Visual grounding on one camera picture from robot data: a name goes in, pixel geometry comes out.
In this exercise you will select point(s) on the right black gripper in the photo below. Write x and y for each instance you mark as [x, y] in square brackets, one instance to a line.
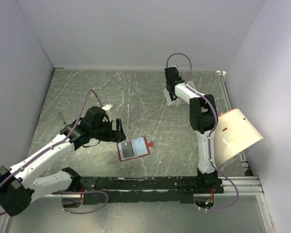
[180, 78]

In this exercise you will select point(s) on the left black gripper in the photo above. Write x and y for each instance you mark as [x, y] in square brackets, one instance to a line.
[108, 137]

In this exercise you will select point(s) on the red leather card holder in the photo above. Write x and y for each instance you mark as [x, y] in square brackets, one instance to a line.
[141, 147]

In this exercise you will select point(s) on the white plastic card tray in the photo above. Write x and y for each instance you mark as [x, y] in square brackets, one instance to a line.
[183, 93]

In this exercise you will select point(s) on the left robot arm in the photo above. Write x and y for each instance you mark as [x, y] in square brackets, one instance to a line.
[22, 184]

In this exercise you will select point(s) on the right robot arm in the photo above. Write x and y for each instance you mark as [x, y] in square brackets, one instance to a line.
[203, 120]

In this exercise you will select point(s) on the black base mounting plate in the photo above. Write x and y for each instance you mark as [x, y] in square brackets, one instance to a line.
[151, 189]

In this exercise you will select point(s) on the white orange lamp shade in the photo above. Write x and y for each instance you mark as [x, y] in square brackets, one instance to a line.
[233, 135]

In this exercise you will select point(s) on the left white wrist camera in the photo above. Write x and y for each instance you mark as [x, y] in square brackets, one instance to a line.
[109, 108]

